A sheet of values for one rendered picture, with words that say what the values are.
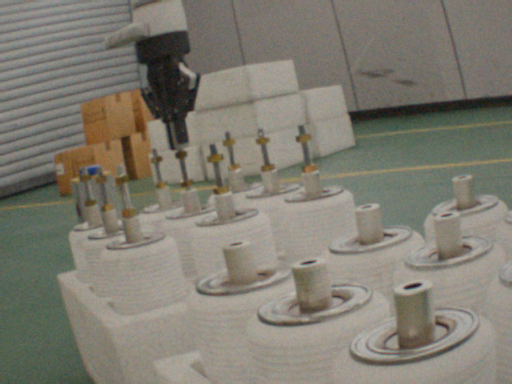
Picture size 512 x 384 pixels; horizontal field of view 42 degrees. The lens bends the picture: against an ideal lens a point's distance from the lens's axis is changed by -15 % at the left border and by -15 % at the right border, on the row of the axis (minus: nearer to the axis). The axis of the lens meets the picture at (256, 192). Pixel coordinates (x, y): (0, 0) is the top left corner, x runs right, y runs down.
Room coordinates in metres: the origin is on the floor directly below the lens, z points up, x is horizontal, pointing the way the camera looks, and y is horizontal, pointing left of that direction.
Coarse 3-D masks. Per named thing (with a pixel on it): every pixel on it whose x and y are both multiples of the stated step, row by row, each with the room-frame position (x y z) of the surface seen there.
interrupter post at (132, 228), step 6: (132, 216) 0.85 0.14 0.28; (138, 216) 0.85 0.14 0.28; (126, 222) 0.85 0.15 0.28; (132, 222) 0.85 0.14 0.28; (138, 222) 0.85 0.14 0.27; (126, 228) 0.85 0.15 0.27; (132, 228) 0.85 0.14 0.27; (138, 228) 0.85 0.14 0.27; (126, 234) 0.85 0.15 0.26; (132, 234) 0.84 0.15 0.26; (138, 234) 0.85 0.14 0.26; (126, 240) 0.85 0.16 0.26; (132, 240) 0.84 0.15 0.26; (138, 240) 0.85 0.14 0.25; (144, 240) 0.86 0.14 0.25
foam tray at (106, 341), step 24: (288, 264) 0.92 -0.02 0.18; (72, 288) 0.98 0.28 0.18; (192, 288) 0.88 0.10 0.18; (72, 312) 1.03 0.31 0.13; (96, 312) 0.83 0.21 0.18; (144, 312) 0.80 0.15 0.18; (168, 312) 0.79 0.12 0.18; (96, 336) 0.86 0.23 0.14; (120, 336) 0.76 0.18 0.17; (144, 336) 0.77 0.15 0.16; (168, 336) 0.78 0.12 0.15; (192, 336) 0.79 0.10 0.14; (96, 360) 0.94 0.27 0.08; (120, 360) 0.76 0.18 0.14; (144, 360) 0.77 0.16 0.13
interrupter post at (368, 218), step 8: (360, 208) 0.62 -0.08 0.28; (368, 208) 0.61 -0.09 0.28; (376, 208) 0.61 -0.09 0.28; (360, 216) 0.61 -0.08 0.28; (368, 216) 0.61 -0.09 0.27; (376, 216) 0.61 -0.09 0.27; (360, 224) 0.61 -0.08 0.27; (368, 224) 0.61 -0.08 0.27; (376, 224) 0.61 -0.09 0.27; (360, 232) 0.61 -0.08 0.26; (368, 232) 0.61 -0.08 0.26; (376, 232) 0.61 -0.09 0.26; (360, 240) 0.62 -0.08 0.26; (368, 240) 0.61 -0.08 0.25; (376, 240) 0.61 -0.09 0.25
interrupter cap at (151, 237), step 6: (144, 234) 0.88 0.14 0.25; (150, 234) 0.88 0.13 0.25; (156, 234) 0.87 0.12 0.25; (162, 234) 0.85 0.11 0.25; (114, 240) 0.87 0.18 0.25; (120, 240) 0.87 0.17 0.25; (150, 240) 0.83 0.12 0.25; (156, 240) 0.83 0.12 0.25; (108, 246) 0.84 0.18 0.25; (114, 246) 0.83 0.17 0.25; (120, 246) 0.82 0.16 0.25; (126, 246) 0.82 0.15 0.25; (132, 246) 0.82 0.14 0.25; (138, 246) 0.82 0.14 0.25
